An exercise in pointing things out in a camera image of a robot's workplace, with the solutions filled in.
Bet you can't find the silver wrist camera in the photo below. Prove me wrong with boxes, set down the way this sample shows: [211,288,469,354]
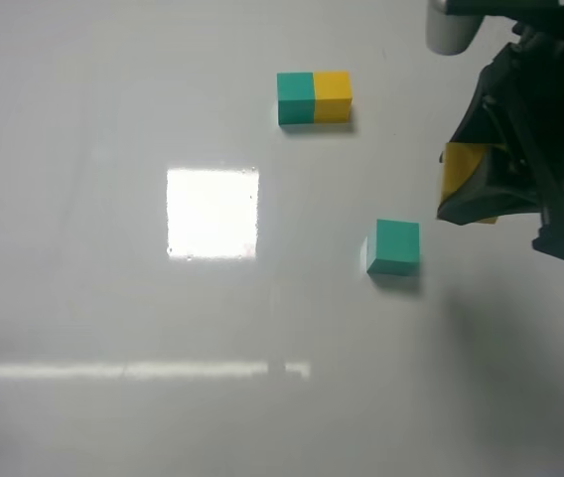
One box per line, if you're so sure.
[426,0,484,56]

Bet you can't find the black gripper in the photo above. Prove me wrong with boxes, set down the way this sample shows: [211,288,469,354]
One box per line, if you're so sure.
[450,1,564,259]

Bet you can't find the yellow template block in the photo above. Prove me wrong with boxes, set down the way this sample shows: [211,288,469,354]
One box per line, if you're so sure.
[313,71,353,123]

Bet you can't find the green template block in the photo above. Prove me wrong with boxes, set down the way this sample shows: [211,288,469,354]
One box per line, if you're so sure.
[277,73,316,126]

